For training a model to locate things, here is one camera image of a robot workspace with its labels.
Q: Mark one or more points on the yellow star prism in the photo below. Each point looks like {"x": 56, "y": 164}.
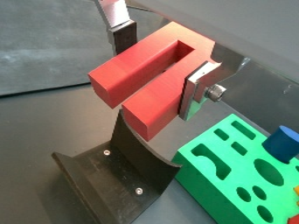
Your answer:
{"x": 296, "y": 191}

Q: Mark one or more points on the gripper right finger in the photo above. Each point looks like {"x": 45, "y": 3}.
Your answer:
{"x": 201, "y": 84}

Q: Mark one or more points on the black arch block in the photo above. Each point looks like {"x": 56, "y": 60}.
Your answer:
{"x": 118, "y": 177}

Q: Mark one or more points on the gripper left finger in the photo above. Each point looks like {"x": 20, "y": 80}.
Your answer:
{"x": 120, "y": 25}

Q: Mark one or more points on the green foam shape board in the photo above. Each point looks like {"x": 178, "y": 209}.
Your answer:
{"x": 241, "y": 185}

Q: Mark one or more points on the red cylinder block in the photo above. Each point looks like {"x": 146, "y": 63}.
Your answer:
{"x": 293, "y": 220}

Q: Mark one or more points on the blue cylinder block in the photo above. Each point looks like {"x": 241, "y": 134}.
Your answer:
{"x": 281, "y": 144}

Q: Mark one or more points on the red double-square block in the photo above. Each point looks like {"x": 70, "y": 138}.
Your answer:
{"x": 141, "y": 80}

